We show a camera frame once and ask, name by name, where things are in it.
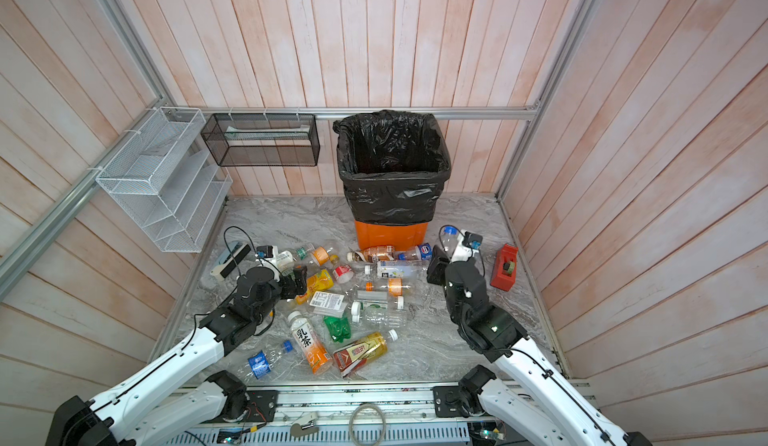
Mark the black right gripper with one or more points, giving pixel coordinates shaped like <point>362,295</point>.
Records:
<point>438,266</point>

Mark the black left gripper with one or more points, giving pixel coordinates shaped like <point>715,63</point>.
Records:
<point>300,280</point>

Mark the blue cap water bottle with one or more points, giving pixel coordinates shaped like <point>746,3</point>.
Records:
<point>449,239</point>

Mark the red label yellow tea bottle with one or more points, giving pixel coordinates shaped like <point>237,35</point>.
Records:
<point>353,356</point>

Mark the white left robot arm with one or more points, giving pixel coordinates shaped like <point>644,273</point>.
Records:
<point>138,411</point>

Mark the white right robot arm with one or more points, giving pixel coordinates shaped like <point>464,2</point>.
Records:
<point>559,414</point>

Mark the orange trash bin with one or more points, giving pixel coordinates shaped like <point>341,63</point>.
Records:
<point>400,237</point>

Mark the clear long label bottle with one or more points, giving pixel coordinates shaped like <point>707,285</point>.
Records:
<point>395,269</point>

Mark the yellow orange juice bottle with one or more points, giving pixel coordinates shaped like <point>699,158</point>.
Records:
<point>320,281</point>

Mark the white label flat bottle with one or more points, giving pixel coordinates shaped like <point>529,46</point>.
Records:
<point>329,304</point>

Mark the orange cap clear bottle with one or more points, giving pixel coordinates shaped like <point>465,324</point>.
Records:
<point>312,254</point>

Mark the orange label clear bottle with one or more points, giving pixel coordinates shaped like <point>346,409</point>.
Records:
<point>395,287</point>

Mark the small brown tea bottle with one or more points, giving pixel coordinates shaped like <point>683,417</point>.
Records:
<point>373,254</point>

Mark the white cap clear bottle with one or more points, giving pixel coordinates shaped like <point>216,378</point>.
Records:
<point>390,313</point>

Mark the crushed green bottle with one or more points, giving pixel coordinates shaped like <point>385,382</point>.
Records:
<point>338,327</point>

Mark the red tape dispenser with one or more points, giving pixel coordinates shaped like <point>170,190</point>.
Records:
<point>505,268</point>

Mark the white stapler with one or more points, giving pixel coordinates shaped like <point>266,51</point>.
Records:
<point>229,260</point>

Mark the white orange tea bottle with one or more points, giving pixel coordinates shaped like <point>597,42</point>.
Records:
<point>309,342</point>

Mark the blue label clear bottle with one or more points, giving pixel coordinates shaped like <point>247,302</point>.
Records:
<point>272,357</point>

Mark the black trash bag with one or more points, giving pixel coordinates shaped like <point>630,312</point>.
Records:
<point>393,166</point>

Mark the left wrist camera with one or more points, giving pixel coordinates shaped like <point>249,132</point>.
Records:
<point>280,260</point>

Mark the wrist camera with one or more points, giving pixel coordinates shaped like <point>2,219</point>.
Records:
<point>280,260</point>
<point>468,244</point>

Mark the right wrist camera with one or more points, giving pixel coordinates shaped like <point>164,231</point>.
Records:
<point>468,244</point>

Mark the black wire mesh basket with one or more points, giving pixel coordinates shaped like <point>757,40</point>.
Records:
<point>262,139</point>

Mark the white wire mesh shelf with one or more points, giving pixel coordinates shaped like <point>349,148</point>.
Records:
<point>172,192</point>

